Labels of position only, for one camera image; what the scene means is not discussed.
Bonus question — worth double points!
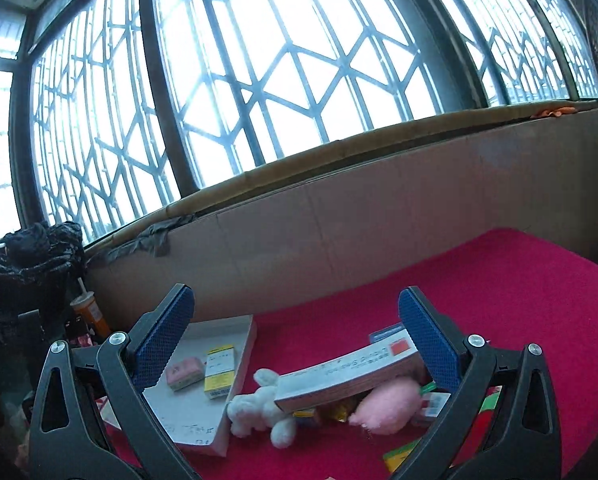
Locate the long white sealant box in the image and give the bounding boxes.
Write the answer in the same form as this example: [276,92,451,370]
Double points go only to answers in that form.
[274,329,422,413]

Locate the orange paper cup with straw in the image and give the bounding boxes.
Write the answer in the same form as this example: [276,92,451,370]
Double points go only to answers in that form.
[70,277,112,341]

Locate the pink plush toy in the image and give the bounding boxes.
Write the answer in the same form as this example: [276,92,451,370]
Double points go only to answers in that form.
[348,374,425,436]

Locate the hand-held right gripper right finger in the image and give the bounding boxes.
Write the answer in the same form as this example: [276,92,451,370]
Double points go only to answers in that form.
[389,286,562,480]

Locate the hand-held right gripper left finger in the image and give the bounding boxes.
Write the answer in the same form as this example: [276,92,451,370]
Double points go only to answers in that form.
[29,283,202,480]

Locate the brown window sill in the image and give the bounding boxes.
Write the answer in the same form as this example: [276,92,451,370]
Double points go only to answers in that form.
[84,102,598,256]

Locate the small white red box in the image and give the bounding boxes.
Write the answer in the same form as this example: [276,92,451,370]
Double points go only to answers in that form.
[411,391,452,428]

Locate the brown cardboard sheet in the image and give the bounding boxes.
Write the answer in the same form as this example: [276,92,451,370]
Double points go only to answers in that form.
[86,105,598,331]

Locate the white plush bunny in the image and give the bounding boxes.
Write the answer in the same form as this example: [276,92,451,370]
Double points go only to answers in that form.
[226,368,298,450]

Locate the orange peel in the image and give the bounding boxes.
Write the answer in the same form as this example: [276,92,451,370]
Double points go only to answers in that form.
[529,106,577,120]

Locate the window with metal grille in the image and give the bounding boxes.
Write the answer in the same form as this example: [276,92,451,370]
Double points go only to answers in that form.
[0,0,598,251]

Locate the small yellow blue box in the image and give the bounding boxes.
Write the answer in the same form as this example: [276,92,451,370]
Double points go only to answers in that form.
[291,407,325,426]

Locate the grey tape strip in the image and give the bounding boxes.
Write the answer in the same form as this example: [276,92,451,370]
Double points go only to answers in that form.
[91,214,197,261]

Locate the small yellow white box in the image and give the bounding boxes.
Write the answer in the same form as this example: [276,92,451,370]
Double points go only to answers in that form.
[203,345,238,400]

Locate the small pink box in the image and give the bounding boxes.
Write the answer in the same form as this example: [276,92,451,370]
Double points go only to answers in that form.
[166,356,206,391]

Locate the white cardboard tray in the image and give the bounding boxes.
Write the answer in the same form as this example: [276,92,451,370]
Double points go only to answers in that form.
[143,314,258,459]

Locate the blue white box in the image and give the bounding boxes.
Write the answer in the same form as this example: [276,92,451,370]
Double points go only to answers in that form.
[368,322,407,345]

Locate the black plastic bag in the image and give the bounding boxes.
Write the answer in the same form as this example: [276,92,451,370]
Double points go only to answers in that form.
[0,220,87,351]

